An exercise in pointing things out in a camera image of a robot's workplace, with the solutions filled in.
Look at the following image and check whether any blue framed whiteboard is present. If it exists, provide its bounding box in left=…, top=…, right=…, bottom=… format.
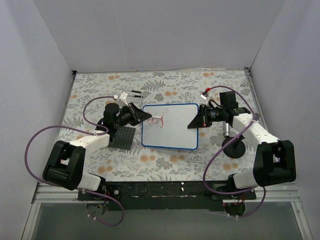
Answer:
left=141, top=103, right=199, bottom=150

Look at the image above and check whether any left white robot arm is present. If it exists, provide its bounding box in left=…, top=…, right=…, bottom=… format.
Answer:
left=42, top=103, right=152, bottom=200

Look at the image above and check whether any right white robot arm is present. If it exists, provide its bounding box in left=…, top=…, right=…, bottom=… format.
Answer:
left=187, top=91, right=297, bottom=199

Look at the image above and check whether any silver metal cylinder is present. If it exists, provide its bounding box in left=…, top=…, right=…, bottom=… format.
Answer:
left=222, top=122, right=231, bottom=138

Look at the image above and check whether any grey studded baseplate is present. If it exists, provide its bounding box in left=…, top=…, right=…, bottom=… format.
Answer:
left=109, top=126, right=136, bottom=151

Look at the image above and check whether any black round stand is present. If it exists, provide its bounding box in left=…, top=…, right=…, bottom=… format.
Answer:
left=223, top=135, right=246, bottom=159

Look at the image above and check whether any floral tablecloth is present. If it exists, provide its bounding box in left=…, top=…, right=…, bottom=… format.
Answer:
left=58, top=70, right=259, bottom=181

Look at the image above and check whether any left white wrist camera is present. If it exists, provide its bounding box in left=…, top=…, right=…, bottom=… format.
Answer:
left=113, top=91, right=129, bottom=108

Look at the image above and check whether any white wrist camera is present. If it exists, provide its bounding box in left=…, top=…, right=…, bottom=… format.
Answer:
left=113, top=91, right=129, bottom=108
left=200, top=88, right=211, bottom=101

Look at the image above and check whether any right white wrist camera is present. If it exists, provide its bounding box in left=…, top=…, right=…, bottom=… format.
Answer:
left=200, top=88, right=211, bottom=101

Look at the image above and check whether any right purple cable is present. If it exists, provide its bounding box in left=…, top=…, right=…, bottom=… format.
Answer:
left=202, top=85, right=267, bottom=218

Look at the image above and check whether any purple cable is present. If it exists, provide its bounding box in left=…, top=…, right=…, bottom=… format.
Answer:
left=202, top=85, right=267, bottom=218
left=24, top=94, right=126, bottom=227

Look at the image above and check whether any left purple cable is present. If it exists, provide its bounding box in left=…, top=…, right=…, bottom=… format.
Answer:
left=24, top=94, right=126, bottom=227

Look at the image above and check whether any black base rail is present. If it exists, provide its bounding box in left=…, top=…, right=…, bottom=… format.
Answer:
left=77, top=179, right=257, bottom=218

